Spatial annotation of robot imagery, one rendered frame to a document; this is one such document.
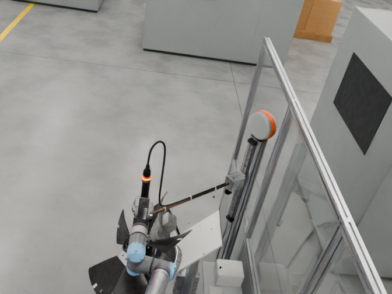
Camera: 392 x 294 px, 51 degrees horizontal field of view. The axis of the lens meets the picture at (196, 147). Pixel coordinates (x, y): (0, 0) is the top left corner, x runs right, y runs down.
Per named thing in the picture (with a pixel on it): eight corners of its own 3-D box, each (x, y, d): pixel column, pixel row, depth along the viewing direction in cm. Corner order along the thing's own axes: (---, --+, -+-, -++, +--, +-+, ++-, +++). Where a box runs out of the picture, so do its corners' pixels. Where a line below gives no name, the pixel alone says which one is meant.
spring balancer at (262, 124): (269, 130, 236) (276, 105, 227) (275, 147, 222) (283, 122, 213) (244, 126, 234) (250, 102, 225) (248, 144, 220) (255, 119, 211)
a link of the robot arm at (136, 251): (125, 263, 175) (126, 249, 170) (128, 243, 184) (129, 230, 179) (143, 265, 175) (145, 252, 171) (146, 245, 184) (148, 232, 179)
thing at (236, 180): (236, 180, 247) (239, 169, 242) (244, 187, 243) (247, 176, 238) (223, 185, 241) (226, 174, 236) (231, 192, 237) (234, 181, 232)
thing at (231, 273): (238, 266, 272) (241, 256, 265) (241, 288, 259) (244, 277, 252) (212, 265, 270) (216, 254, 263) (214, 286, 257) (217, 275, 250)
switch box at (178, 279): (193, 286, 283) (199, 265, 270) (194, 297, 275) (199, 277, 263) (172, 284, 281) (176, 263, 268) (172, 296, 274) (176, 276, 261)
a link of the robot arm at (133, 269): (147, 280, 182) (150, 265, 176) (123, 275, 183) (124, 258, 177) (152, 266, 189) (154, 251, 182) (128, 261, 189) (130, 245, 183)
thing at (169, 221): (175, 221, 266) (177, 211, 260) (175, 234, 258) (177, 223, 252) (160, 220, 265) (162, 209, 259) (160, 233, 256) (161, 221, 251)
